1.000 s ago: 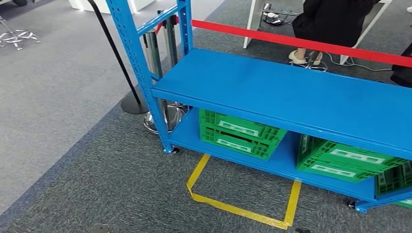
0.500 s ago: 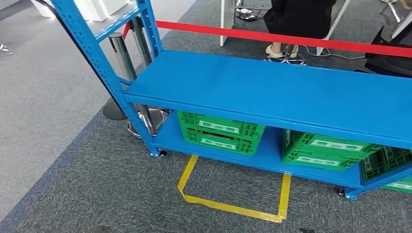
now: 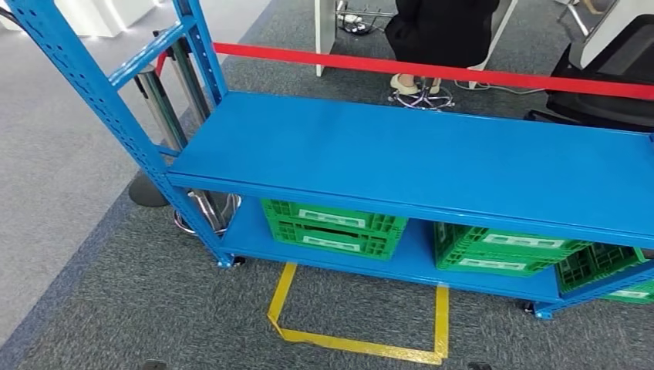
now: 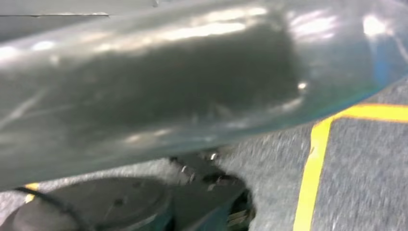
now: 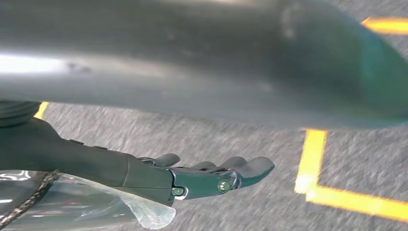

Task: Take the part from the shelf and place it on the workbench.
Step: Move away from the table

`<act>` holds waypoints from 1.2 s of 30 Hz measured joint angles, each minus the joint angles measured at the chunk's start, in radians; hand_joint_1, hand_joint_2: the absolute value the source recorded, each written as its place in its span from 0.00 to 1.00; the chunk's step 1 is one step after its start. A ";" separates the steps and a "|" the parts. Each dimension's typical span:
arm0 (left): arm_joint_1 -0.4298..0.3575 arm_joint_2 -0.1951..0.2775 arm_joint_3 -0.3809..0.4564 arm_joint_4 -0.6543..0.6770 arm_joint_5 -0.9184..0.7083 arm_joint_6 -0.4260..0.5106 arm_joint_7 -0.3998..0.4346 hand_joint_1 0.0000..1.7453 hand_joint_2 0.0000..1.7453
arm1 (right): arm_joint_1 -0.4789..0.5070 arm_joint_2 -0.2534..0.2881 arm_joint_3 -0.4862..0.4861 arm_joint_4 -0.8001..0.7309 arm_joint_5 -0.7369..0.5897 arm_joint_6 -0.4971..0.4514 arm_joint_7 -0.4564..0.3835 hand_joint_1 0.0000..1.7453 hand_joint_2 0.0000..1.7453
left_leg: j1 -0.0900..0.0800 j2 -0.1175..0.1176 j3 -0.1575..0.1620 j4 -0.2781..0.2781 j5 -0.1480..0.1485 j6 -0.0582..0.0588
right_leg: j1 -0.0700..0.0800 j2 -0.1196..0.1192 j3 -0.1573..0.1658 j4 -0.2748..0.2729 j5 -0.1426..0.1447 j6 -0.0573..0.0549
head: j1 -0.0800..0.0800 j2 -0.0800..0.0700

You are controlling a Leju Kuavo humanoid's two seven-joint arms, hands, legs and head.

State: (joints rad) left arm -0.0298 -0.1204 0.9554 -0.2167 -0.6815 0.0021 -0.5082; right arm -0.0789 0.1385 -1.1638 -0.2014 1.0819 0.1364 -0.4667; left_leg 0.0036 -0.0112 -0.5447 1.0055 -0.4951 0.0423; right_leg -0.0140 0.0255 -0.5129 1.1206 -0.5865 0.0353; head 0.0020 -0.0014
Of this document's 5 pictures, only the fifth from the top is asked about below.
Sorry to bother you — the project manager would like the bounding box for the clear plastic sheet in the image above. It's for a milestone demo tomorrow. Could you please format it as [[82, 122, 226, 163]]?
[[0, 169, 177, 231]]

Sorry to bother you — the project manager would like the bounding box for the black braided cable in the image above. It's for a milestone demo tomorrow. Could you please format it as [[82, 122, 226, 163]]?
[[0, 171, 61, 230]]

